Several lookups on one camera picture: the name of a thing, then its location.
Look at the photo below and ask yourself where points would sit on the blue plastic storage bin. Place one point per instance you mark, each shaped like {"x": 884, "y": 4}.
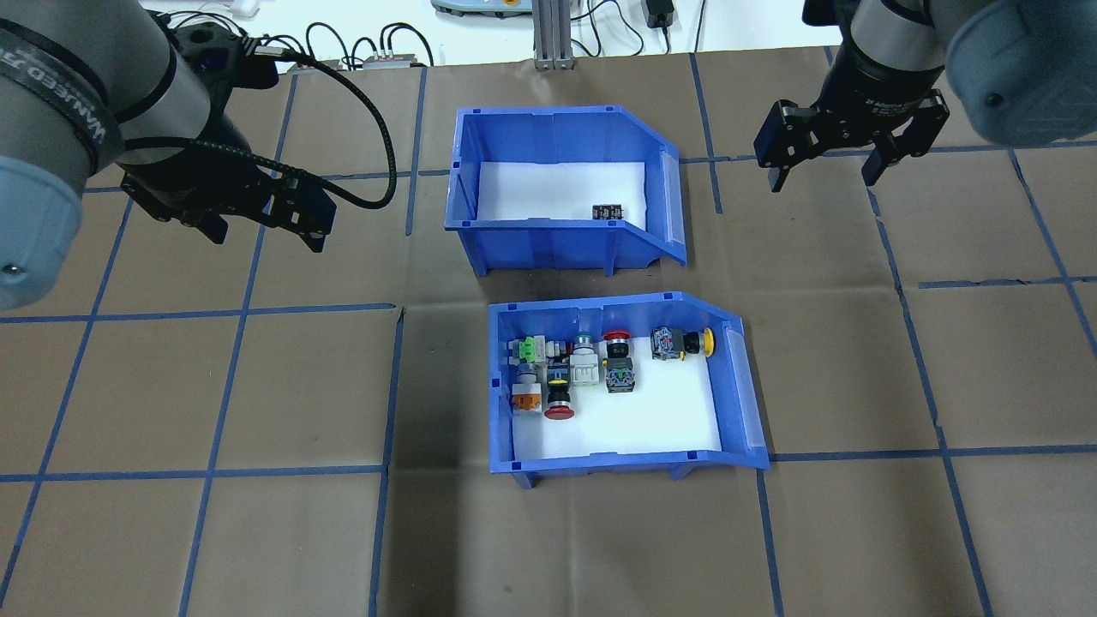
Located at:
{"x": 548, "y": 244}
{"x": 600, "y": 463}

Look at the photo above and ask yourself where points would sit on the black cylindrical battery part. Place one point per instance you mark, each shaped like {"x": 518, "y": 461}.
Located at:
{"x": 607, "y": 211}

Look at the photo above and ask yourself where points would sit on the black orange usb hub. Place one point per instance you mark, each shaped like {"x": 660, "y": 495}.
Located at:
{"x": 394, "y": 62}

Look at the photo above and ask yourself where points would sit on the black power adapter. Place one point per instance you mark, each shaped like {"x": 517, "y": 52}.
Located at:
{"x": 660, "y": 13}

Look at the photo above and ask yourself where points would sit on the white foam pad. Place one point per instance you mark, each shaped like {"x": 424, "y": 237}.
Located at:
{"x": 548, "y": 193}

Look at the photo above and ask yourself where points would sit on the green white terminal block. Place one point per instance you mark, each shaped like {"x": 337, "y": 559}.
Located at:
{"x": 530, "y": 350}

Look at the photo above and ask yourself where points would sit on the grey teach pendant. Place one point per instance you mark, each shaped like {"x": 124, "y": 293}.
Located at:
{"x": 480, "y": 7}

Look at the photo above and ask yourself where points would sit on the small white round button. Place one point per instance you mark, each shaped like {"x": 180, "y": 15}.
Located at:
{"x": 527, "y": 377}

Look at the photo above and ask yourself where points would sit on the orange white terminal block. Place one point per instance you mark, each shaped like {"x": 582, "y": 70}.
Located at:
{"x": 524, "y": 401}

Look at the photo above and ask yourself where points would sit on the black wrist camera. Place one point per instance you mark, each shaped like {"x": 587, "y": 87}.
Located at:
{"x": 214, "y": 51}

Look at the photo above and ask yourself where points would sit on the yellow push button switch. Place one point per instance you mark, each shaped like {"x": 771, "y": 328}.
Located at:
{"x": 683, "y": 343}

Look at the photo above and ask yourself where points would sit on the aluminium extrusion post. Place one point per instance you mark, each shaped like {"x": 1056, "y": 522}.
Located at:
{"x": 553, "y": 34}

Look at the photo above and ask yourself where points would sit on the red push button switch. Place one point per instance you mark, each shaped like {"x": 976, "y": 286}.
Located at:
{"x": 619, "y": 375}

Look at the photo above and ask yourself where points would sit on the green button white switch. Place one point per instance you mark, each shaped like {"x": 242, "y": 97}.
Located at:
{"x": 584, "y": 367}

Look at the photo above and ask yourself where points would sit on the red mushroom button switch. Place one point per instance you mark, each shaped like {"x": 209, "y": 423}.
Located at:
{"x": 560, "y": 411}

